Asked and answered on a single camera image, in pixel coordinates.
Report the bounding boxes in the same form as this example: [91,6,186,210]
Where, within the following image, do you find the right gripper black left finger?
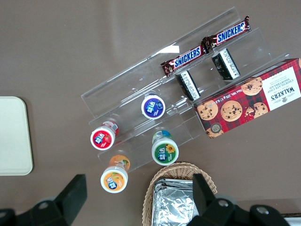
[0,174,88,226]

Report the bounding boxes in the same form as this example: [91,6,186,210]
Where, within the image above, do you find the green lid gum jar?
[151,130,179,166]

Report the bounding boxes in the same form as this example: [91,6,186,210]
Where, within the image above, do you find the Snickers chocolate bar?
[201,15,251,50]
[160,45,207,77]

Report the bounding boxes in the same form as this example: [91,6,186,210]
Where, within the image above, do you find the small black white-label box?
[211,48,241,81]
[175,70,201,102]

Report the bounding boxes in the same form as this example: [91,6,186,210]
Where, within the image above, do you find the red Walkers cookie box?
[193,57,301,139]

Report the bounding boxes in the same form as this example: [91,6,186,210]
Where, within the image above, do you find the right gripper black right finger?
[188,173,291,226]

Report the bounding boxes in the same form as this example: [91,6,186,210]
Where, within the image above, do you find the red lid gum jar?
[90,120,119,151]

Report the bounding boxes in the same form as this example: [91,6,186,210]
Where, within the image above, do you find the orange lid gum jar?
[100,154,131,194]

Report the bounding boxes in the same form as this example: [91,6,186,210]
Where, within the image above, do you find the clear acrylic stepped shelf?
[80,6,291,174]

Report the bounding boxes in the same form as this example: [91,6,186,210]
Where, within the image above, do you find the light wicker basket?
[142,161,218,226]

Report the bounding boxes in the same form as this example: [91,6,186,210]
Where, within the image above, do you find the blue lid gum jar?
[141,93,166,120]

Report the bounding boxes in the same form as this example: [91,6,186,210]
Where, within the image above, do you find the beige plastic tray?
[0,96,34,176]

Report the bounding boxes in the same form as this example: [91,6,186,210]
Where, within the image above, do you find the white rectangular snack tray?
[282,213,301,226]

